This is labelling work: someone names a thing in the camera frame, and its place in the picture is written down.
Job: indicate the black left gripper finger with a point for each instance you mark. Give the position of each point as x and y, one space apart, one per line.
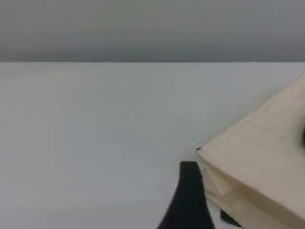
188 202

